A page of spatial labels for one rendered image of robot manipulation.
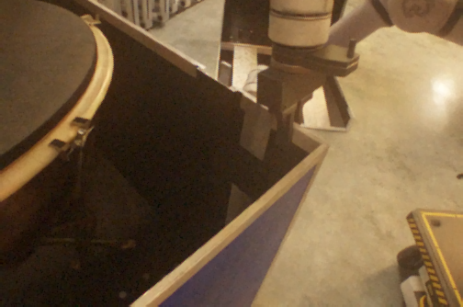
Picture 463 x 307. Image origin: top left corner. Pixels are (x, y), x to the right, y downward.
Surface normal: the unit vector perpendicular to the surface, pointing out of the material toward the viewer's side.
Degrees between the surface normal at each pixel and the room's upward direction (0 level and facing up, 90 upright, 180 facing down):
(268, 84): 90
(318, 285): 0
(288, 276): 0
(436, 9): 90
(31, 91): 0
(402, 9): 92
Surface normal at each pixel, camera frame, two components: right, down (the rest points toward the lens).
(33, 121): 0.11, -0.74
